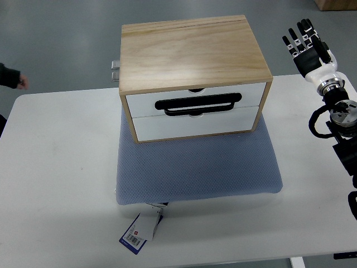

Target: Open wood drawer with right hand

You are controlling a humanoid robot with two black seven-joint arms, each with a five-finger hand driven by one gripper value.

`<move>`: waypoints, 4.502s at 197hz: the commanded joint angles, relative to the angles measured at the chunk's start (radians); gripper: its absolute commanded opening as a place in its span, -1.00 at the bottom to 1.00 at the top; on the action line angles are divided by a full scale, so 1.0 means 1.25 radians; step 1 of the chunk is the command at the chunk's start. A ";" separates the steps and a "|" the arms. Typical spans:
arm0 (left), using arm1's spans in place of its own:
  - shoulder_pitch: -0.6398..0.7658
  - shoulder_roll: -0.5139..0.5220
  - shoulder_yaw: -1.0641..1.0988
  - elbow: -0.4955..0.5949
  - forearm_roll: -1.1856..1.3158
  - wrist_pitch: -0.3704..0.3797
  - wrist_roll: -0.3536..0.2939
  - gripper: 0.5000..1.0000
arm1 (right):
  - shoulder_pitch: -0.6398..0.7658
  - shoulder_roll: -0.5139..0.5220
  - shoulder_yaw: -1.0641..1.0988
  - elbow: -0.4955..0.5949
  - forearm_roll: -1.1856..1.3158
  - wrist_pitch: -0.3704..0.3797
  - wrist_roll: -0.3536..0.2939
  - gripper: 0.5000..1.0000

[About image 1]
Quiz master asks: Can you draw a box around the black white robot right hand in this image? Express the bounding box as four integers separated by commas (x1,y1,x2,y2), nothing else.
282,19,344,96

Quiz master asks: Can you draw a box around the person hand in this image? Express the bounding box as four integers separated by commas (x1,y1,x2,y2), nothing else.
17,74,29,90

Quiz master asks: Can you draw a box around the white drawer black handle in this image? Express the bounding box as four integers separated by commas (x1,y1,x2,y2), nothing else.
126,83,266,118

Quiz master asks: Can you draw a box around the dark sleeve forearm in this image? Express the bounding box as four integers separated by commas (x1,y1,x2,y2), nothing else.
0,63,21,89

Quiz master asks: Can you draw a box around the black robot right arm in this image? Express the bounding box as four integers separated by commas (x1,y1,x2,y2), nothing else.
308,78,356,187

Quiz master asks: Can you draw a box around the wooden drawer cabinet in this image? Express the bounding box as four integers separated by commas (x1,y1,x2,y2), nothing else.
119,15,273,143

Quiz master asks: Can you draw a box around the white lower drawer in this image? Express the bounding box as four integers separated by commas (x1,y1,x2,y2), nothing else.
133,106,258,142

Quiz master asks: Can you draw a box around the cardboard box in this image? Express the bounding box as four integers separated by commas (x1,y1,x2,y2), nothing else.
314,0,357,11

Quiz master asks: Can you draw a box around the metal clamp lower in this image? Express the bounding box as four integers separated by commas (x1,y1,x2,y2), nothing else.
111,71,119,82

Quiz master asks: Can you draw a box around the metal clamp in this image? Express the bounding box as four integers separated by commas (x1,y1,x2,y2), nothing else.
111,71,119,82
111,60,120,70

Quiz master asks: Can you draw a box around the metal clamp upper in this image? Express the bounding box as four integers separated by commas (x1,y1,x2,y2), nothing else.
111,60,120,70

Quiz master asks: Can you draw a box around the blue mesh cushion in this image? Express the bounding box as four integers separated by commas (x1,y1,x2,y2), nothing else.
116,116,283,205

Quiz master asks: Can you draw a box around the white and blue product tag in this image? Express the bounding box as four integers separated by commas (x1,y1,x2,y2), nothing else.
119,203,168,255

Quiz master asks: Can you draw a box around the black table control panel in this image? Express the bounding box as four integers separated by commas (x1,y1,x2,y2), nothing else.
333,251,357,260

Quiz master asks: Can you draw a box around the white table leg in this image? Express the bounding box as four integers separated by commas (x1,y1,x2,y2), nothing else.
290,257,306,268

